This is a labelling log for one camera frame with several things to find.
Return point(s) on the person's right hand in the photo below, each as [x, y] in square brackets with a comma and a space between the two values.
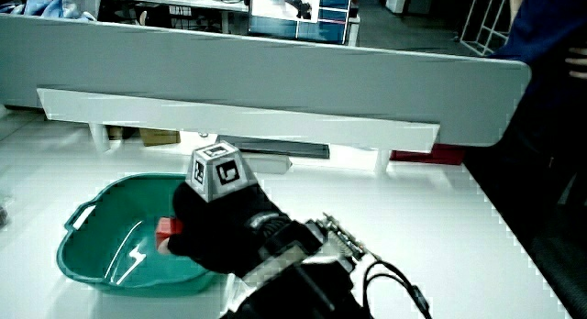
[220, 227]

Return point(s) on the red block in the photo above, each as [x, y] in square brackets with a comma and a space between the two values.
[167, 227]

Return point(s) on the black flat bar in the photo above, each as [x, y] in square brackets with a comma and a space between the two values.
[284, 147]

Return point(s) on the green plastic basin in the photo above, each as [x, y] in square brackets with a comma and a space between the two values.
[114, 227]

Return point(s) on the cardboard box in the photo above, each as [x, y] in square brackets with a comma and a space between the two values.
[159, 137]

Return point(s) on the white shelf board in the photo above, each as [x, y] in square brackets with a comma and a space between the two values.
[238, 119]

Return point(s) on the white desk partition panel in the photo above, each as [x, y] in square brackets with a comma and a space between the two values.
[275, 71]

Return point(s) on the red box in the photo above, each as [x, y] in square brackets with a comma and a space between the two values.
[431, 155]

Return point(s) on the blue display poster board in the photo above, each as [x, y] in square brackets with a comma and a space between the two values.
[298, 16]

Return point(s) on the white background table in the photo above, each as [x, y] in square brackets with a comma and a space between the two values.
[206, 0]

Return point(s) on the light blue cloth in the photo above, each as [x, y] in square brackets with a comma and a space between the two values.
[50, 5]

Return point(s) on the white metal rack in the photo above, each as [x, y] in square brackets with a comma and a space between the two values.
[486, 25]

